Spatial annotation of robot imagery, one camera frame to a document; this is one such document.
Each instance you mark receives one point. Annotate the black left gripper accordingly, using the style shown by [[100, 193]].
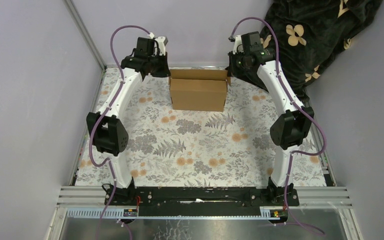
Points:
[[164, 72]]

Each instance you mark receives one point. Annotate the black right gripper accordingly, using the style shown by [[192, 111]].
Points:
[[231, 72]]

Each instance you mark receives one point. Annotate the brown cardboard box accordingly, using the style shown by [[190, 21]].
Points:
[[199, 89]]

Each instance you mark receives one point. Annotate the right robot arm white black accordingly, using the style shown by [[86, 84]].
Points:
[[293, 119]]

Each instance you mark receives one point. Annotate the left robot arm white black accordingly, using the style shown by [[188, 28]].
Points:
[[108, 137]]

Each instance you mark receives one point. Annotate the black floral blanket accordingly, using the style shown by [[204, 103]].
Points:
[[312, 33]]

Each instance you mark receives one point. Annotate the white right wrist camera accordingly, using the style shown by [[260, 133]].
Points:
[[237, 44]]

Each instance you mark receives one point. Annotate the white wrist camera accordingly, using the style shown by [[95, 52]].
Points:
[[160, 43], [237, 44]]

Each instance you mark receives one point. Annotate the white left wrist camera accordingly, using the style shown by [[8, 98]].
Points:
[[160, 43]]

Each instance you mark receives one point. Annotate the aluminium frame rails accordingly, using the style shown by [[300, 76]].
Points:
[[88, 202]]

